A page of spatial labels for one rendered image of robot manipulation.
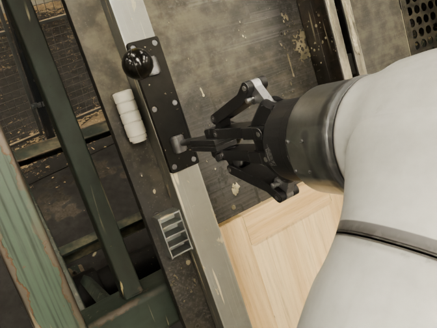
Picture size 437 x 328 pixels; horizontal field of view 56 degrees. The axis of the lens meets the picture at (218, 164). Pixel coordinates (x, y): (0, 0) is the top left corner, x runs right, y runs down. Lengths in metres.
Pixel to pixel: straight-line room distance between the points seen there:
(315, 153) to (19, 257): 0.42
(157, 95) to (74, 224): 1.93
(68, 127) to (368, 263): 0.56
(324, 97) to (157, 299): 0.53
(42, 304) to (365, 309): 0.48
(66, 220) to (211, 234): 1.91
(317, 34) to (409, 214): 0.64
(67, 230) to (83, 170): 1.79
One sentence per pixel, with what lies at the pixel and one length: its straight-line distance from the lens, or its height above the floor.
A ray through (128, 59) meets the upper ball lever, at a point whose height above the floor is 1.55.
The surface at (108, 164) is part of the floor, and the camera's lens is 2.84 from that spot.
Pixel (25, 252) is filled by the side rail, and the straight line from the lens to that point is 0.60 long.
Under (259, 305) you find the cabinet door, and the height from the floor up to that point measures 1.09.
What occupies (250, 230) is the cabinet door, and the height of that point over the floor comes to 1.21.
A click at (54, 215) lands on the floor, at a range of 2.59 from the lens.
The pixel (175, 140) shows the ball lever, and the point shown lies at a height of 1.40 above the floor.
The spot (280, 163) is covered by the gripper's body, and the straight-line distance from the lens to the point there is 0.35.
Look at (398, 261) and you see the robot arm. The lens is 0.21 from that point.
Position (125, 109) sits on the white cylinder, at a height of 1.44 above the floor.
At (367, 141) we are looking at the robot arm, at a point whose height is 1.63.
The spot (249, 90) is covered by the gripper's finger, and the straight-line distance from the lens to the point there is 0.40.
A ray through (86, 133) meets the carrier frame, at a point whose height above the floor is 0.78.
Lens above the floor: 1.76
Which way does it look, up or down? 40 degrees down
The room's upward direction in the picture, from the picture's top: straight up
